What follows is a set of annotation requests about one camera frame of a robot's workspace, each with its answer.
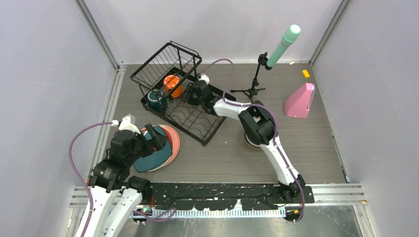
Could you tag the yellow small block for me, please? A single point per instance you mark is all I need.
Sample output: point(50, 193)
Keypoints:
point(306, 74)

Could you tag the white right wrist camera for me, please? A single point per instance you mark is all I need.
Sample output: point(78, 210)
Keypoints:
point(204, 78)

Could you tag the orange mug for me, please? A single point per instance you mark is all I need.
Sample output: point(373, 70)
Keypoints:
point(172, 84)

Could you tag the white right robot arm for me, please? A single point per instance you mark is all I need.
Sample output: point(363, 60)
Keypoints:
point(260, 127)

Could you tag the pink round plate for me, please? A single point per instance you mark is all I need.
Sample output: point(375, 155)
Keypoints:
point(174, 142)

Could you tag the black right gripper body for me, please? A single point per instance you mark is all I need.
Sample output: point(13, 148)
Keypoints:
point(192, 99)

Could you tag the teal square plate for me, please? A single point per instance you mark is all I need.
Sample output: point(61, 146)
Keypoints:
point(153, 161)

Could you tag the dark green mug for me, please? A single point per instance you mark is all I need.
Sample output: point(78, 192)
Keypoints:
point(157, 100)

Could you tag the black wire dish rack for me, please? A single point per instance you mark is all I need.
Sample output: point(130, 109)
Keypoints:
point(175, 59)

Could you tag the mint green microphone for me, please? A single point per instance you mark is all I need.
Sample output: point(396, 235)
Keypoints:
point(288, 38)

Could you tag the pink wedge object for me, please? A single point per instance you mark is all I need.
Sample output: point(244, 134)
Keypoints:
point(299, 103)

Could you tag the black mini tripod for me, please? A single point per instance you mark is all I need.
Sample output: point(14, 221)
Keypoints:
point(253, 91)

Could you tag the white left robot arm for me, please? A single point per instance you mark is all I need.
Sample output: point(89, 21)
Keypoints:
point(112, 192)

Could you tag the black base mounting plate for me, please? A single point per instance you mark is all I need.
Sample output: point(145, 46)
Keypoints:
point(224, 196)

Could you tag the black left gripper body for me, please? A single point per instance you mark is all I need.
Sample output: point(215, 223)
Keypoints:
point(143, 147)

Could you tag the red round plate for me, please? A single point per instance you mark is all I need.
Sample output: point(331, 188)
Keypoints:
point(161, 130)

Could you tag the brown striped bowl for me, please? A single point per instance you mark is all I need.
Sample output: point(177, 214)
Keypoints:
point(251, 144)

